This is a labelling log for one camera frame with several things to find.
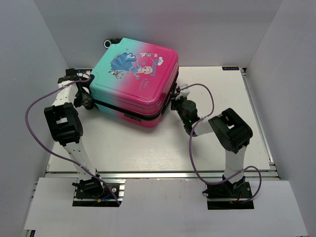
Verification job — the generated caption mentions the teal suitcase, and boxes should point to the teal suitcase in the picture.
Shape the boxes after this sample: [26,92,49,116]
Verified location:
[89,38,179,128]

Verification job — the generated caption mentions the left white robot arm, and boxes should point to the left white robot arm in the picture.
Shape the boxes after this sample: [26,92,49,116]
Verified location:
[44,68,104,197]

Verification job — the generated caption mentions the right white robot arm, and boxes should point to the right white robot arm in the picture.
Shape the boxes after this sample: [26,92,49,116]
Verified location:
[171,96,253,197]

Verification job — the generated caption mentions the right blue table label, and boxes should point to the right blue table label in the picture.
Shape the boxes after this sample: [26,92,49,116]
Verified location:
[222,66,239,71]

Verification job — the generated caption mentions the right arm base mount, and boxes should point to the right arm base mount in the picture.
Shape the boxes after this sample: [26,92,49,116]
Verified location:
[202,182,254,210]

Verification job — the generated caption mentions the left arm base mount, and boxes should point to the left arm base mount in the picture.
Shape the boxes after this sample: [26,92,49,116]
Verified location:
[72,181,125,207]

